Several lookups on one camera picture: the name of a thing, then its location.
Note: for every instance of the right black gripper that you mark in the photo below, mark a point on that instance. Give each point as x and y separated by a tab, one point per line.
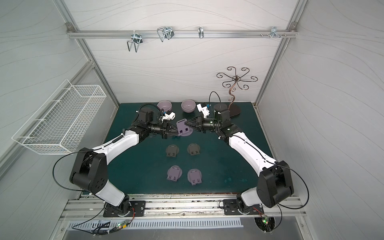
201	124

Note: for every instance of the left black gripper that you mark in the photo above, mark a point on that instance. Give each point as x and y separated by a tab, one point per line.
165	130

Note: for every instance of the purple phone stand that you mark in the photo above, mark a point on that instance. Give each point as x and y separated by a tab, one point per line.
174	173
183	129
194	177

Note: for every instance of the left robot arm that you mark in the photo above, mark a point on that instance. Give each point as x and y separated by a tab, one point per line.
90	170

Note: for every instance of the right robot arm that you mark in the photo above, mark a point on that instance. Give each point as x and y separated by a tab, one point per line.
274	178

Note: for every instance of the left dark grey phone stand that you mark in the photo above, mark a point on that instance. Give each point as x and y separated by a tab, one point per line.
172	151

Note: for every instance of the dark grey phone stand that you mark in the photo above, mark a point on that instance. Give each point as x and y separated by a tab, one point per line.
172	151
194	149

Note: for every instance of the right dark grey phone stand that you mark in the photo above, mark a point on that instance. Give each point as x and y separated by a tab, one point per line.
194	149

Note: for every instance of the right lilac ceramic bowl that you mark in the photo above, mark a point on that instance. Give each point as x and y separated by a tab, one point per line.
188	106

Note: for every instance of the lilac ceramic bowl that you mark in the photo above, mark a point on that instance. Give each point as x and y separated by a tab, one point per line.
165	105
188	106

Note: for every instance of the left lilac ceramic bowl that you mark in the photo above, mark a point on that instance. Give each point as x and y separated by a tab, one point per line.
165	105

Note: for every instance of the brown metal jewelry tree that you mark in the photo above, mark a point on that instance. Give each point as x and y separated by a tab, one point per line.
236	82

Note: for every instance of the metal hook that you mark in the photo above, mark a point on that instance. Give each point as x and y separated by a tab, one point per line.
273	34
201	32
135	42
165	33

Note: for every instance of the left metal hook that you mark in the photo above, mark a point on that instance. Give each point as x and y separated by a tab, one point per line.
135	42

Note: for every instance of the right metal hook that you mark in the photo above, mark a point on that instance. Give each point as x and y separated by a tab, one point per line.
273	34

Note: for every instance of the white vent strip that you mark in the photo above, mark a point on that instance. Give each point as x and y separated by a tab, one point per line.
153	224

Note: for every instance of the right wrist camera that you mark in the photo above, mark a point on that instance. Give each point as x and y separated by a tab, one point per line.
203	108

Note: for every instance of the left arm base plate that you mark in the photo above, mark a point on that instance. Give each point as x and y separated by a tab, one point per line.
126	209

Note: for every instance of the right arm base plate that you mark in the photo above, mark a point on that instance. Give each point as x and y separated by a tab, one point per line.
232	207

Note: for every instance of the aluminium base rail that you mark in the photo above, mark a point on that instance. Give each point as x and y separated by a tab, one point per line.
157	206

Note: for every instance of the white wire basket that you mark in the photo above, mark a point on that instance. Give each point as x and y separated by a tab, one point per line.
58	126

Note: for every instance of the horizontal aluminium rail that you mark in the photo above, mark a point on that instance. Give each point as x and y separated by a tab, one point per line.
74	33

